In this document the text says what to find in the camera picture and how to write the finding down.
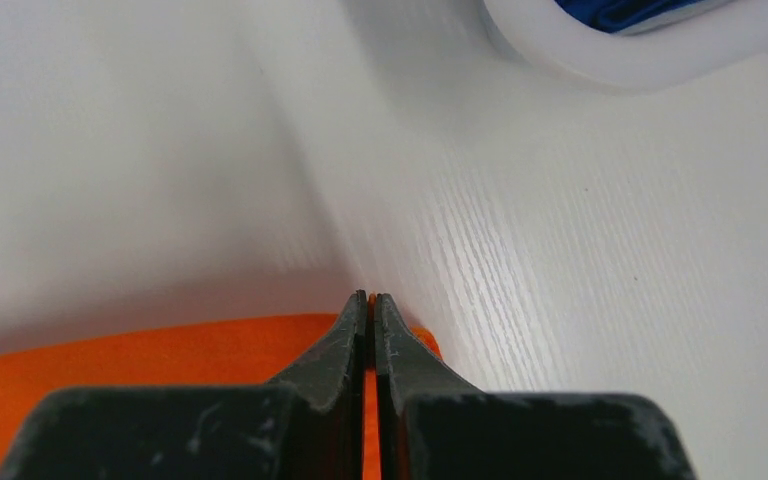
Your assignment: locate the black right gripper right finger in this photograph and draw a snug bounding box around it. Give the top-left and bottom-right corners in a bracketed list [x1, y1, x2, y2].
[373, 294, 695, 479]

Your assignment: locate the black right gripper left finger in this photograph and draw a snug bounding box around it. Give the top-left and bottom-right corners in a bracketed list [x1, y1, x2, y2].
[0, 291, 368, 479]

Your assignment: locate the orange t shirt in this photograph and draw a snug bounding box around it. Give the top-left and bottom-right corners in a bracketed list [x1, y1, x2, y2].
[0, 294, 442, 480]

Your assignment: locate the white plastic laundry basket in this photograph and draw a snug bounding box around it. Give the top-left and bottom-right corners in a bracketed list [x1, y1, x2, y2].
[483, 1, 768, 92]

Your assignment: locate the blue t shirt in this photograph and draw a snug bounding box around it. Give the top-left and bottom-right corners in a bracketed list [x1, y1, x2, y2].
[556, 0, 698, 33]

